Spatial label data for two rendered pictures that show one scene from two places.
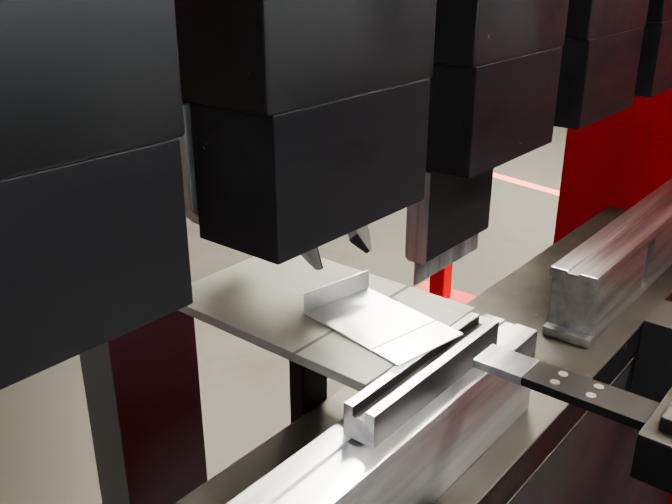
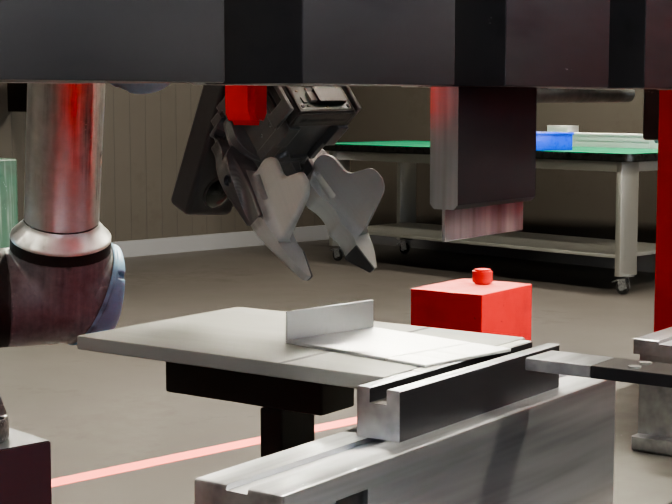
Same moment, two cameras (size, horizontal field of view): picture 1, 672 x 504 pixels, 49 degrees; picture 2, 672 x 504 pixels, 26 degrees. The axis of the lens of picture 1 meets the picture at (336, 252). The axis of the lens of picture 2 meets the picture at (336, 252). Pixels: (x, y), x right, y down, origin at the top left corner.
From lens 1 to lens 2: 39 cm
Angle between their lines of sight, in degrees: 17
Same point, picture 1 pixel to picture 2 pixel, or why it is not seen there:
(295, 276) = (265, 323)
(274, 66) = not seen: outside the picture
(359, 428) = (379, 417)
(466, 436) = (523, 488)
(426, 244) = (457, 180)
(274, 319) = (245, 346)
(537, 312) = (623, 433)
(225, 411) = not seen: outside the picture
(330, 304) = (322, 336)
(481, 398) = (541, 437)
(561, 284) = not seen: hidden behind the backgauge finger
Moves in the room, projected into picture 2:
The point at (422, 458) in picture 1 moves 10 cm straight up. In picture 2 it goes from (464, 481) to (466, 316)
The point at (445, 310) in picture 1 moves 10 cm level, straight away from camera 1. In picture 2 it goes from (484, 339) to (484, 317)
